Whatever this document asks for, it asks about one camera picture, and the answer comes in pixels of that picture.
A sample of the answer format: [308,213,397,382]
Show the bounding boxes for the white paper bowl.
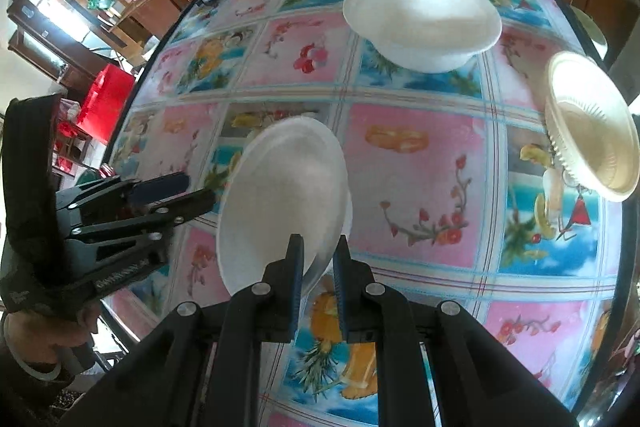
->
[342,0,502,73]

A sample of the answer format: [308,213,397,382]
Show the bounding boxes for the cream patterned plastic bowl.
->
[544,52,640,202]

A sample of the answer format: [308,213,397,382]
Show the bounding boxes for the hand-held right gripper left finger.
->
[65,234,305,427]

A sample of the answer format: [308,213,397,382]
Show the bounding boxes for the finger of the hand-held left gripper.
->
[65,188,216,254]
[57,172,190,220]

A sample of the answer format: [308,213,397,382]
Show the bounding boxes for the pale bangle bracelet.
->
[1,342,64,381]

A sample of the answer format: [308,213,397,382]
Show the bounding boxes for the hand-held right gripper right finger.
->
[334,234,581,427]

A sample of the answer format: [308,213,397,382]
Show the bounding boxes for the person's left hand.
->
[4,302,103,365]

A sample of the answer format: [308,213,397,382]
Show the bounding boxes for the red shopping bag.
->
[77,64,137,148]

